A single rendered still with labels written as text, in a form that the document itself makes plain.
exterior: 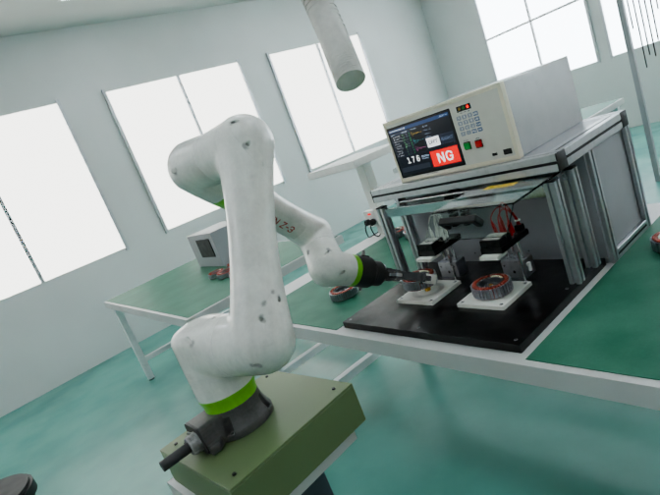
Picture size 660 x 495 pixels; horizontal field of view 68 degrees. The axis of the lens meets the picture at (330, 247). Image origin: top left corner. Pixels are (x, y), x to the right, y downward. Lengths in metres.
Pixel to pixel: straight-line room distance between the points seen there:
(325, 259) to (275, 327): 0.42
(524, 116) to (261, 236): 0.82
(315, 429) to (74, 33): 5.50
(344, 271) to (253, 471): 0.58
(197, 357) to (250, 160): 0.40
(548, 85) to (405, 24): 7.43
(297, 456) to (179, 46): 5.79
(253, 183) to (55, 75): 5.05
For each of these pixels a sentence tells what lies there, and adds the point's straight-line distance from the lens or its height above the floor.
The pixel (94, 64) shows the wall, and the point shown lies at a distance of 6.06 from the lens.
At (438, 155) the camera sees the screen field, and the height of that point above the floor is 1.17.
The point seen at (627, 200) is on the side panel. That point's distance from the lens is 1.69.
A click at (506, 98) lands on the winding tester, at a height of 1.27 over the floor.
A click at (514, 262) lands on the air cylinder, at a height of 0.82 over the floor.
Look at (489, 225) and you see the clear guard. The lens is 1.18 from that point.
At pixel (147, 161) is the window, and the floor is 1.78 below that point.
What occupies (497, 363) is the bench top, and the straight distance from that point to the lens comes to 1.20.
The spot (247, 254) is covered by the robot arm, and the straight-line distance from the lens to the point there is 0.94.
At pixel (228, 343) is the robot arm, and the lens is 0.95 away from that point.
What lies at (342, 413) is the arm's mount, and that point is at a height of 0.80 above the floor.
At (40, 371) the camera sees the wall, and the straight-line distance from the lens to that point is 5.66.
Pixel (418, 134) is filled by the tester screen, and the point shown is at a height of 1.25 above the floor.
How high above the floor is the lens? 1.35
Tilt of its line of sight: 12 degrees down
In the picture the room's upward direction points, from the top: 21 degrees counter-clockwise
